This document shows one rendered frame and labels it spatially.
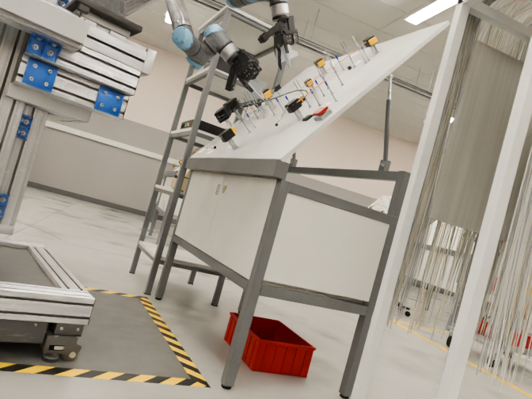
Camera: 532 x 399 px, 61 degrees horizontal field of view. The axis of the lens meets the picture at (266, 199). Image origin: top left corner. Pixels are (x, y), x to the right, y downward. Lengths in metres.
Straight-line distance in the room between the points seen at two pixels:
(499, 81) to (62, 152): 8.45
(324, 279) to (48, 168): 7.96
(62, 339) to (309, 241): 0.93
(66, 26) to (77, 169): 7.85
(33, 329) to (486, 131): 1.54
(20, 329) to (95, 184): 7.76
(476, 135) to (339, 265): 0.73
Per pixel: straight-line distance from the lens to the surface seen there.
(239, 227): 1.90
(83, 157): 9.32
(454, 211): 1.49
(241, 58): 1.93
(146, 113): 9.39
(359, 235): 1.90
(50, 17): 1.54
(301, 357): 2.14
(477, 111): 1.55
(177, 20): 1.91
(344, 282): 1.90
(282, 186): 1.68
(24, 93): 1.76
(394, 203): 2.01
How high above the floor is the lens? 0.65
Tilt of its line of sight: 2 degrees up
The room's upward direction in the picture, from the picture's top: 16 degrees clockwise
